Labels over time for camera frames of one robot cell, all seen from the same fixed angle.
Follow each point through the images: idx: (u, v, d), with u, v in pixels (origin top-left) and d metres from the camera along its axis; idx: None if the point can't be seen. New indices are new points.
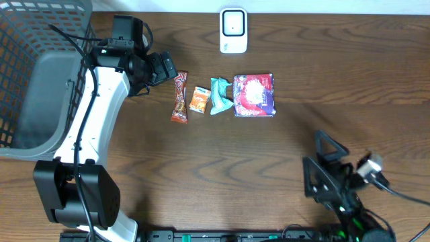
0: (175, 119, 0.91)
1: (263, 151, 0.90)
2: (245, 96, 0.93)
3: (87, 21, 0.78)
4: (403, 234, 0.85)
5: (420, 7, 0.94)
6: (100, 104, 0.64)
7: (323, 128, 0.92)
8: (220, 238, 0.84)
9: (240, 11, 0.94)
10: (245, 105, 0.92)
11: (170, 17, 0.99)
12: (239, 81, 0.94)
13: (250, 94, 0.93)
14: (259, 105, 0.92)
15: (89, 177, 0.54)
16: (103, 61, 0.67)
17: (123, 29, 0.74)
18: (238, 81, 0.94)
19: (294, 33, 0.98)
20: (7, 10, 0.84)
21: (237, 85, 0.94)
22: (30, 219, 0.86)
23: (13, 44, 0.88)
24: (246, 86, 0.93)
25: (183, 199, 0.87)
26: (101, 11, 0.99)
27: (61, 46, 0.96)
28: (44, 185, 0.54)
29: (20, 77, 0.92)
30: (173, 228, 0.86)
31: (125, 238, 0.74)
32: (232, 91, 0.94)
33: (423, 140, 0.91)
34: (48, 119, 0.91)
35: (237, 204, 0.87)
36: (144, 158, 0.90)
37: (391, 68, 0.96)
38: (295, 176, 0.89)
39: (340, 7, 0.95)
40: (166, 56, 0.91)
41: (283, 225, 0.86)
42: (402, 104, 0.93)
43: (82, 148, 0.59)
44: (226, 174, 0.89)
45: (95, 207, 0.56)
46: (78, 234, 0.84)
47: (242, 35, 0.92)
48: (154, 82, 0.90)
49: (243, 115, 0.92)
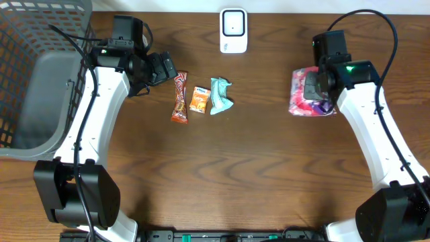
0: (175, 119, 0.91)
1: (263, 151, 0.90)
2: (301, 94, 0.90)
3: (87, 22, 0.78)
4: None
5: (419, 7, 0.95)
6: (100, 105, 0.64)
7: (323, 128, 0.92)
8: (220, 238, 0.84)
9: (240, 11, 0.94)
10: (299, 104, 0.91)
11: (170, 18, 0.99)
12: (297, 77, 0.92)
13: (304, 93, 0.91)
14: (310, 105, 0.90)
15: (90, 177, 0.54)
16: (104, 61, 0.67)
17: (123, 29, 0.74)
18: (295, 77, 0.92)
19: (294, 33, 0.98)
20: (7, 10, 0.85)
21: (295, 82, 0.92)
22: (30, 219, 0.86)
23: (13, 44, 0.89)
24: (302, 83, 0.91)
25: (183, 199, 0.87)
26: (101, 11, 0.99)
27: (61, 46, 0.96)
28: (44, 185, 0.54)
29: (20, 77, 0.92)
30: (173, 228, 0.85)
31: (125, 238, 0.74)
32: (291, 87, 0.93)
33: (424, 139, 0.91)
34: (48, 118, 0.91)
35: (237, 203, 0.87)
36: (144, 158, 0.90)
37: (391, 68, 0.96)
38: (295, 176, 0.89)
39: (340, 7, 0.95)
40: (166, 56, 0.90)
41: (283, 225, 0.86)
42: (402, 103, 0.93)
43: (82, 148, 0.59)
44: (226, 173, 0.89)
45: (96, 208, 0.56)
46: (78, 234, 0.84)
47: (242, 35, 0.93)
48: (154, 82, 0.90)
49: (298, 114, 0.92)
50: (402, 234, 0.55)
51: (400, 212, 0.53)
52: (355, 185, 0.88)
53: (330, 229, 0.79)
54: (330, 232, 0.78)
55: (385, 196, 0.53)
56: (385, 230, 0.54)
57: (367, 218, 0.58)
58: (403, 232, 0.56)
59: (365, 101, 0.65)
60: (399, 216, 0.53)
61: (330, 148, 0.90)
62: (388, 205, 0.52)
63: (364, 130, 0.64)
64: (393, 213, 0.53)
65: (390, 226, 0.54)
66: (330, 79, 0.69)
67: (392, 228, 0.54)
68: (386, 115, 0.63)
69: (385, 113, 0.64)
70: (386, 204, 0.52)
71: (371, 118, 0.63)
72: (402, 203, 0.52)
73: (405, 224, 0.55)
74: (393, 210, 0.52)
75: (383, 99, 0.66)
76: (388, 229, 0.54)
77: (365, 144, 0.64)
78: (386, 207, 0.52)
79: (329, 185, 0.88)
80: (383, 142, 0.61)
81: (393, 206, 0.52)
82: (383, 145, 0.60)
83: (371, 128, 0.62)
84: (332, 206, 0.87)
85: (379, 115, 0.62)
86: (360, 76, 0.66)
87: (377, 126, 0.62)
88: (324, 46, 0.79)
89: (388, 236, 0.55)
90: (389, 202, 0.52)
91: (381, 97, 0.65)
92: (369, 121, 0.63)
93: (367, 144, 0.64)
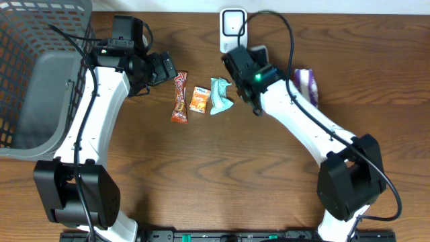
0: (175, 119, 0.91)
1: (263, 151, 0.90)
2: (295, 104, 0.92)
3: (87, 22, 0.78)
4: (404, 234, 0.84)
5: (419, 7, 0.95)
6: (100, 105, 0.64)
7: None
8: (220, 238, 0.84)
9: (240, 11, 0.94)
10: None
11: (170, 17, 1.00)
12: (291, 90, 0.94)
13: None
14: None
15: (89, 177, 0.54)
16: (103, 61, 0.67)
17: (123, 30, 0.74)
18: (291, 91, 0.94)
19: (294, 33, 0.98)
20: (7, 10, 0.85)
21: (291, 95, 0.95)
22: (29, 219, 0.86)
23: (13, 44, 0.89)
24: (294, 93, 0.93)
25: (183, 199, 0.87)
26: (101, 11, 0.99)
27: (61, 46, 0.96)
28: (44, 185, 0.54)
29: (20, 77, 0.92)
30: (173, 228, 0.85)
31: (126, 238, 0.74)
32: None
33: (424, 139, 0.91)
34: (48, 118, 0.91)
35: (237, 203, 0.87)
36: (144, 158, 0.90)
37: (391, 68, 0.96)
38: (295, 176, 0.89)
39: (340, 6, 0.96)
40: (166, 57, 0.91)
41: (283, 225, 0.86)
42: (402, 103, 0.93)
43: (82, 148, 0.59)
44: (227, 173, 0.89)
45: (95, 208, 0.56)
46: (78, 234, 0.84)
47: (242, 36, 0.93)
48: (154, 82, 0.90)
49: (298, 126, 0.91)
50: (361, 196, 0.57)
51: (345, 177, 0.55)
52: None
53: (321, 230, 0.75)
54: (323, 233, 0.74)
55: (326, 167, 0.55)
56: (342, 197, 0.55)
57: (326, 195, 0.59)
58: (362, 194, 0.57)
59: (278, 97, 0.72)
60: (348, 180, 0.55)
61: None
62: (331, 175, 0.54)
63: (291, 122, 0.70)
64: (340, 179, 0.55)
65: (345, 193, 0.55)
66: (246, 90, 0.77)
67: (348, 193, 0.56)
68: (301, 101, 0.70)
69: (300, 100, 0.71)
70: (330, 175, 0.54)
71: (291, 109, 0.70)
72: (345, 167, 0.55)
73: (359, 189, 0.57)
74: (338, 177, 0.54)
75: (295, 89, 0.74)
76: (346, 195, 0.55)
77: (296, 132, 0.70)
78: (332, 177, 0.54)
79: None
80: (308, 123, 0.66)
81: (336, 174, 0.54)
82: (308, 126, 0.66)
83: (294, 117, 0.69)
84: None
85: (295, 104, 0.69)
86: (268, 76, 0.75)
87: (297, 113, 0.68)
88: (232, 62, 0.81)
89: (349, 204, 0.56)
90: (330, 170, 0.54)
91: (291, 89, 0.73)
92: (290, 112, 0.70)
93: (297, 132, 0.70)
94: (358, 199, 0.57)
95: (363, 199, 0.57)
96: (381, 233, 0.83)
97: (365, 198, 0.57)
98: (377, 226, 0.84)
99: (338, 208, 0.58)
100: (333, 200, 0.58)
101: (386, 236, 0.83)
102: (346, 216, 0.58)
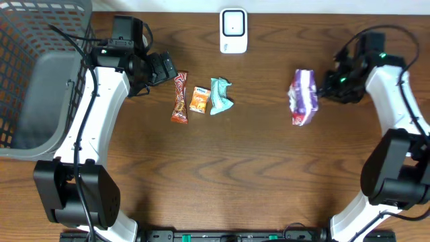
0: (175, 119, 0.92)
1: (263, 151, 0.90)
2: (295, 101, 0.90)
3: (87, 22, 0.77)
4: (404, 234, 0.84)
5: (419, 7, 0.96)
6: (100, 105, 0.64)
7: (323, 128, 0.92)
8: (220, 238, 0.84)
9: (240, 11, 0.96)
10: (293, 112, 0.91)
11: (171, 17, 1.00)
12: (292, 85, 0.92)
13: (293, 102, 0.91)
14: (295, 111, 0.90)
15: (89, 176, 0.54)
16: (104, 61, 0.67)
17: (123, 29, 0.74)
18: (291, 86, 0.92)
19: (294, 33, 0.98)
20: (7, 10, 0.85)
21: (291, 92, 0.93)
22: (29, 219, 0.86)
23: (13, 45, 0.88)
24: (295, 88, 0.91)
25: (183, 199, 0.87)
26: (101, 11, 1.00)
27: (61, 47, 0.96)
28: (44, 184, 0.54)
29: (20, 77, 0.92)
30: (173, 228, 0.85)
31: (125, 238, 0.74)
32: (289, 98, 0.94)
33: None
34: (48, 118, 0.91)
35: (236, 204, 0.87)
36: (144, 158, 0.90)
37: None
38: (295, 176, 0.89)
39: (340, 6, 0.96)
40: (166, 57, 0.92)
41: (283, 225, 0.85)
42: None
43: (82, 148, 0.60)
44: (226, 174, 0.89)
45: (95, 207, 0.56)
46: (78, 234, 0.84)
47: (242, 35, 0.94)
48: (154, 82, 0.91)
49: (300, 125, 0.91)
50: (400, 185, 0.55)
51: (401, 154, 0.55)
52: (355, 185, 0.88)
53: (334, 218, 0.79)
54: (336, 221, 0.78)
55: (390, 134, 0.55)
56: (384, 170, 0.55)
57: (370, 168, 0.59)
58: (402, 185, 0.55)
59: (390, 78, 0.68)
60: (402, 159, 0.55)
61: (330, 148, 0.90)
62: (390, 142, 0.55)
63: (381, 95, 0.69)
64: (395, 152, 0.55)
65: (390, 169, 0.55)
66: (364, 63, 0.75)
67: (392, 171, 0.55)
68: (406, 88, 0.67)
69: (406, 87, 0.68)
70: (390, 142, 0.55)
71: (392, 87, 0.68)
72: (406, 145, 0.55)
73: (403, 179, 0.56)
74: (395, 149, 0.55)
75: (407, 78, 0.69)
76: (388, 172, 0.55)
77: (379, 105, 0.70)
78: (390, 144, 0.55)
79: (329, 185, 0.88)
80: (400, 104, 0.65)
81: (395, 144, 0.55)
82: (399, 105, 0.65)
83: (389, 95, 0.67)
84: (333, 206, 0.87)
85: (400, 87, 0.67)
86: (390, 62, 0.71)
87: (395, 93, 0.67)
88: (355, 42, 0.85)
89: (386, 181, 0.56)
90: (393, 138, 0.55)
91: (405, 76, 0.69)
92: (390, 89, 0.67)
93: (383, 105, 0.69)
94: (397, 185, 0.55)
95: (402, 190, 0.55)
96: (381, 233, 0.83)
97: (402, 191, 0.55)
98: (377, 226, 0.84)
99: (372, 183, 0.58)
100: (372, 173, 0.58)
101: (386, 236, 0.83)
102: (375, 194, 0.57)
